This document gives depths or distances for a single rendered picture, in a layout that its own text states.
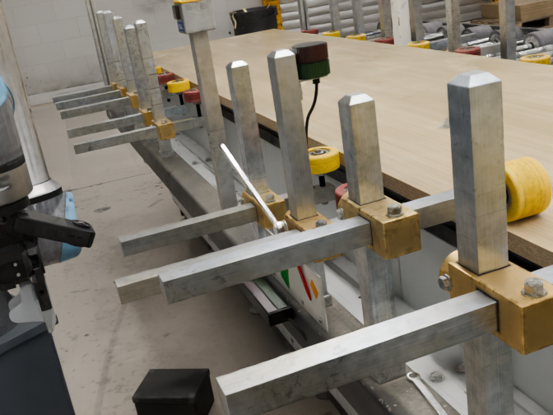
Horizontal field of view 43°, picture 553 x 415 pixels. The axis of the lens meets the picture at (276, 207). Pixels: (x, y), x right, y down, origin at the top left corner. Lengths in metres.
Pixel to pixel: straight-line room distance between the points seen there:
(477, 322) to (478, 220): 0.09
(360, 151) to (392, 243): 0.12
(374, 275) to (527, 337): 0.33
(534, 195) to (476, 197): 0.31
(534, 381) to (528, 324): 0.46
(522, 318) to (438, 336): 0.07
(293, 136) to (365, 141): 0.25
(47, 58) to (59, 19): 0.47
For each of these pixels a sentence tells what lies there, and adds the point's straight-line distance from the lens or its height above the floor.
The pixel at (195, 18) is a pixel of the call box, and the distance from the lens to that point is 1.56.
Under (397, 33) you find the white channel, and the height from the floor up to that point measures 0.94.
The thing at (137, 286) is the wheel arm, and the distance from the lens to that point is 1.08.
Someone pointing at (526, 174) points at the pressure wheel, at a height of 0.97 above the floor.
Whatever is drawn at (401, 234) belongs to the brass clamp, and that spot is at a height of 0.95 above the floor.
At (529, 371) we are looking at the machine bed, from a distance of 1.12.
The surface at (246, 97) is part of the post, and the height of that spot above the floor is 1.04.
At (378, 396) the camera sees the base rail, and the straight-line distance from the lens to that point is 1.01.
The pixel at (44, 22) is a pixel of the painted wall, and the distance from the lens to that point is 8.79.
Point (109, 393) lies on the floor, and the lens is 2.48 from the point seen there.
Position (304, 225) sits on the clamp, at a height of 0.87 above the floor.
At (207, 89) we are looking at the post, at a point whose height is 1.02.
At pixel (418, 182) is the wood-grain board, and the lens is 1.18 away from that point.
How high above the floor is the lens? 1.29
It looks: 20 degrees down
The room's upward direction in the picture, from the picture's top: 9 degrees counter-clockwise
